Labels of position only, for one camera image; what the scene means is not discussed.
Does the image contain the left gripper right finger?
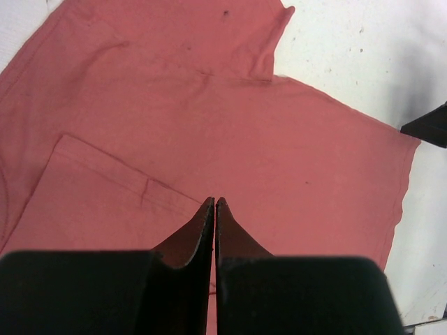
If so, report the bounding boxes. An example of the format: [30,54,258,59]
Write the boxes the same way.
[215,198,404,334]

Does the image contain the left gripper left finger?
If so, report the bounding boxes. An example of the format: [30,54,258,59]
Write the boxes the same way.
[1,198,214,334]

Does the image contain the salmon pink t shirt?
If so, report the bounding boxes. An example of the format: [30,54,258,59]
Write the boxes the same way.
[1,1,418,334]

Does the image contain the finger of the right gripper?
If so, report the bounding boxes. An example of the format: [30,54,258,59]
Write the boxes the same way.
[400,103,447,148]

